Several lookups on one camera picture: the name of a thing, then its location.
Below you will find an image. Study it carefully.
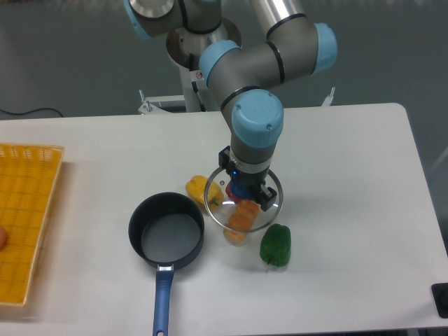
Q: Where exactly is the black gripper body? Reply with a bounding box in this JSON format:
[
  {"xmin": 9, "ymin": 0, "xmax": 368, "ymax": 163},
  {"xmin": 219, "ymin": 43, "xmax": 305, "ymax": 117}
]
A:
[{"xmin": 223, "ymin": 147, "xmax": 272, "ymax": 198}]

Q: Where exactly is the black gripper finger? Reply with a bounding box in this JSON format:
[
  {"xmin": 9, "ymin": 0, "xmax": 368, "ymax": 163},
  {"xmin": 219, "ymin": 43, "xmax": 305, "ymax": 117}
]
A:
[
  {"xmin": 218, "ymin": 146, "xmax": 230, "ymax": 169},
  {"xmin": 256, "ymin": 185, "xmax": 275, "ymax": 211}
]

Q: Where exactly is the glass pot lid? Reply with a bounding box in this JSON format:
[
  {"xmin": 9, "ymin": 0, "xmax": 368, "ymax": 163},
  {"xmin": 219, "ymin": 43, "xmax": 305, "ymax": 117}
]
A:
[{"xmin": 204, "ymin": 168, "xmax": 284, "ymax": 234}]

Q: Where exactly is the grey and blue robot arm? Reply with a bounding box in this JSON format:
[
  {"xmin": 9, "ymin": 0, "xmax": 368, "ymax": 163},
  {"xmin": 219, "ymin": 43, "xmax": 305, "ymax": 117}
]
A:
[{"xmin": 124, "ymin": 1, "xmax": 337, "ymax": 210}]

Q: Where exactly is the red bell pepper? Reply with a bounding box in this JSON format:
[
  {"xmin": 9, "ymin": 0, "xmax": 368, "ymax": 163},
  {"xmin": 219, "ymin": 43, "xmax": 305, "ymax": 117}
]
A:
[{"xmin": 225, "ymin": 184, "xmax": 241, "ymax": 203}]

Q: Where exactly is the yellow bell pepper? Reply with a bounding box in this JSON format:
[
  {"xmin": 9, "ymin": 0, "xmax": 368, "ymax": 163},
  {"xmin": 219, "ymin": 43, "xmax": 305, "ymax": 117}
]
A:
[{"xmin": 185, "ymin": 175, "xmax": 224, "ymax": 212}]

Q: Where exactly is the green bell pepper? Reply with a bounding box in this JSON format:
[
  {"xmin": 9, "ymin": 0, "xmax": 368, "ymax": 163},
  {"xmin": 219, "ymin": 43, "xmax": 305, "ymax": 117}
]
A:
[{"xmin": 260, "ymin": 223, "xmax": 291, "ymax": 267}]

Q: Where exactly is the dark blue saucepan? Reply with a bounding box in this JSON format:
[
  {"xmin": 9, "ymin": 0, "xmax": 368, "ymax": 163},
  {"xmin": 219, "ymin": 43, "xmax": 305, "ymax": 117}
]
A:
[{"xmin": 128, "ymin": 192, "xmax": 204, "ymax": 335}]

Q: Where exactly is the yellow woven basket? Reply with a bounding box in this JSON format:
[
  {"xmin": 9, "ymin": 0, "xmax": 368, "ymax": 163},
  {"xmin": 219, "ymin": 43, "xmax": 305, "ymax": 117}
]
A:
[{"xmin": 1, "ymin": 143, "xmax": 64, "ymax": 307}]

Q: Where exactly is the black device at table edge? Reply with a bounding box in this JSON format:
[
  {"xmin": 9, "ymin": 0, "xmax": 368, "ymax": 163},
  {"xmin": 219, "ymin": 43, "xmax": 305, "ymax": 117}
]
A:
[{"xmin": 431, "ymin": 283, "xmax": 448, "ymax": 319}]

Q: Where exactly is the black cable on floor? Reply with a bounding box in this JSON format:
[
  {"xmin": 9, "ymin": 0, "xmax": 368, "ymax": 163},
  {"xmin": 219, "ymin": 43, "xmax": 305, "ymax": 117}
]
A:
[{"xmin": 0, "ymin": 107, "xmax": 66, "ymax": 118}]

